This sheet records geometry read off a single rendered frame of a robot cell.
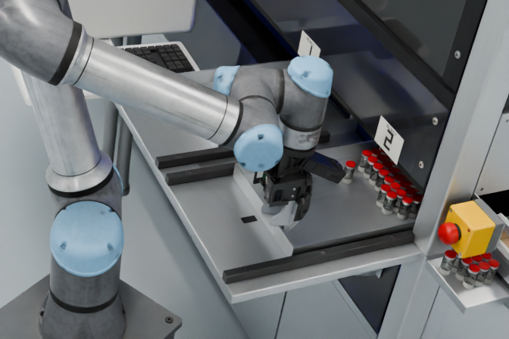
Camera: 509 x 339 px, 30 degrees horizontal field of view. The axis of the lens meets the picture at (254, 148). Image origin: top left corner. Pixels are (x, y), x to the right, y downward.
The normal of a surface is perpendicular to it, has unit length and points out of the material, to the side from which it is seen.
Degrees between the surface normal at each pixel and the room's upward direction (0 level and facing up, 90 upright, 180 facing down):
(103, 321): 72
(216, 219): 0
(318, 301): 90
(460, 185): 90
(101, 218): 7
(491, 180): 90
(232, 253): 0
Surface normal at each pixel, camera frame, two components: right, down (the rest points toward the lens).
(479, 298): 0.14, -0.80
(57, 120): 0.07, 0.60
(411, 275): -0.90, 0.14
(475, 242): 0.42, 0.58
